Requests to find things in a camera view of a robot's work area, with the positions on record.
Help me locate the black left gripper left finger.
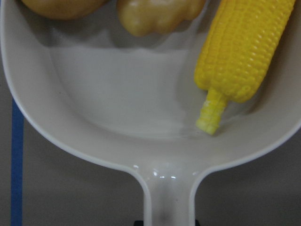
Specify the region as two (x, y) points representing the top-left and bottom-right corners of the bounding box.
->
(134, 220), (144, 226)

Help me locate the beige plastic dustpan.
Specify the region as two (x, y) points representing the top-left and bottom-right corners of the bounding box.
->
(0, 0), (301, 226)

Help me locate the yellow toy corn cob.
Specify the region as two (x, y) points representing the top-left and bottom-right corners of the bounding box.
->
(194, 0), (295, 135)

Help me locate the tan toy ginger root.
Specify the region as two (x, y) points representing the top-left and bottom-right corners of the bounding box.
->
(116, 0), (206, 37)

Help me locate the brown toy potato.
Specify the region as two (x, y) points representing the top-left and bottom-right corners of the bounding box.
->
(22, 0), (107, 20)

